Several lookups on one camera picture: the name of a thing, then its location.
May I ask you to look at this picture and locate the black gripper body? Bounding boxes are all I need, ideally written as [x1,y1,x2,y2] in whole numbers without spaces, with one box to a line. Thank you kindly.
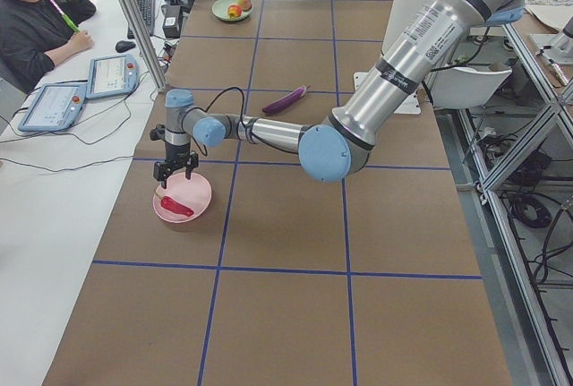
[154,142,199,171]

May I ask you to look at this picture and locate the blue teach pendant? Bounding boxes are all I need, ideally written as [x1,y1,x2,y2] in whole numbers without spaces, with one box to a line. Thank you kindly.
[18,83,87,133]
[86,54,139,99]

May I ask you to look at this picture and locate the blue teach pendant near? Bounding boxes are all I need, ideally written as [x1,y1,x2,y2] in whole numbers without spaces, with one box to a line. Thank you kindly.
[18,83,87,133]

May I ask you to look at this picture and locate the seated person in black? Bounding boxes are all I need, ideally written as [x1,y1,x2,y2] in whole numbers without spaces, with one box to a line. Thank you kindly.
[1,0,97,93]

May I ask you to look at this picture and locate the aluminium frame post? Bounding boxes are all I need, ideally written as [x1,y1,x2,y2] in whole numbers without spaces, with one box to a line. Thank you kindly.
[118,0,167,92]

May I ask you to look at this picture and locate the peach fruit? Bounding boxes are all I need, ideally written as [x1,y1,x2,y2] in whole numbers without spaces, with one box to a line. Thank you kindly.
[235,0,252,12]

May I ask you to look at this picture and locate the black keyboard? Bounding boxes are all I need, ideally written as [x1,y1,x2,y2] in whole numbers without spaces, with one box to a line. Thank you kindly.
[135,0,155,36]

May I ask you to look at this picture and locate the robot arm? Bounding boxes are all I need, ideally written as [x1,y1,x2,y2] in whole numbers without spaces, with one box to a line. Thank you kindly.
[150,0,525,184]

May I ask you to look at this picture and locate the blue teach pendant far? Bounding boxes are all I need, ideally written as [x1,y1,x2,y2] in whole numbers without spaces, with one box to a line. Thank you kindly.
[86,54,139,99]

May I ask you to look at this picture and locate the white chair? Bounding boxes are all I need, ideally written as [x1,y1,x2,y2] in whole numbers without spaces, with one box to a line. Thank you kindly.
[431,65,512,109]

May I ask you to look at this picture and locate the black power adapter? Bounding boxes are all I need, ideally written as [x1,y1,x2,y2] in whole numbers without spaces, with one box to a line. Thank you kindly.
[162,5,183,39]

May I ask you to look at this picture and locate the pink plate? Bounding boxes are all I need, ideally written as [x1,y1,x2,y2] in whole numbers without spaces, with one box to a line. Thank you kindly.
[152,173,211,223]

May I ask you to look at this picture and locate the purple eggplant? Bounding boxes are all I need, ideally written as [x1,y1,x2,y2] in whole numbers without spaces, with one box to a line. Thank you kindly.
[261,85,310,116]

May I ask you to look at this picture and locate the red chili pepper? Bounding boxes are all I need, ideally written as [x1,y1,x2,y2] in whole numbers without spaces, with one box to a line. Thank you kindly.
[155,191,194,218]

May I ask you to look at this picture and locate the green plate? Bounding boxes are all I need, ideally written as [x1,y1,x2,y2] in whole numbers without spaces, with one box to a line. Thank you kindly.
[211,0,253,22]

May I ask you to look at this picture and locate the red pomegranate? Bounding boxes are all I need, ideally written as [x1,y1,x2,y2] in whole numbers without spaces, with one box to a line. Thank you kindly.
[227,4,243,20]

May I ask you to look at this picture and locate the black computer mouse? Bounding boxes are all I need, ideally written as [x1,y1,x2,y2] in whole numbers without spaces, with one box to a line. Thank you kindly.
[115,40,136,53]

